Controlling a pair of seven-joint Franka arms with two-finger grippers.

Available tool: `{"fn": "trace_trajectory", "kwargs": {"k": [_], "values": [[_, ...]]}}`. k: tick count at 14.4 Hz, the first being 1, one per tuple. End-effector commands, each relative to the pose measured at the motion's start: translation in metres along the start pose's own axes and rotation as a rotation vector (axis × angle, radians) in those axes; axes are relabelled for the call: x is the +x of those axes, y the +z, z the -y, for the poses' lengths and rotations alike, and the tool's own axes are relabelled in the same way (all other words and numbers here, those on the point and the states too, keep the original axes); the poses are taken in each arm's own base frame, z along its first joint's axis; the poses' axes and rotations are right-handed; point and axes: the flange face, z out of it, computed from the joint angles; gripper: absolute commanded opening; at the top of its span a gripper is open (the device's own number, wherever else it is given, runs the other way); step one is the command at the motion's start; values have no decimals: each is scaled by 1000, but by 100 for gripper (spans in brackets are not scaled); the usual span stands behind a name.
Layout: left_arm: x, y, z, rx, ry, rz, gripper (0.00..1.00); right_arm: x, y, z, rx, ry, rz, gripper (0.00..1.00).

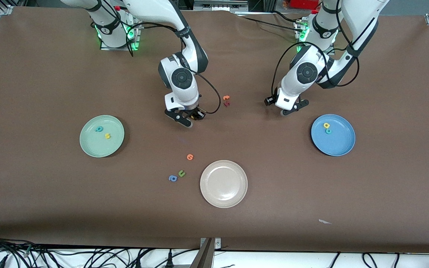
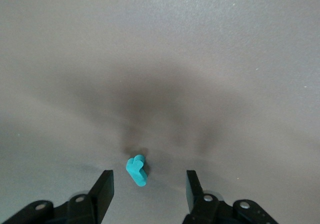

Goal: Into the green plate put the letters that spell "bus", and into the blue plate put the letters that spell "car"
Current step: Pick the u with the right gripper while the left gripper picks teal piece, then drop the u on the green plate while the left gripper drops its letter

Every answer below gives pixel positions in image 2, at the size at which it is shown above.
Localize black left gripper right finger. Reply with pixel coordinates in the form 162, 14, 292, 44
182, 170, 278, 224

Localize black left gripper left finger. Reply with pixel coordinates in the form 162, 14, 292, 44
0, 169, 115, 224

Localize teal foam letter r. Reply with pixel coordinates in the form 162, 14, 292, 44
124, 154, 148, 188

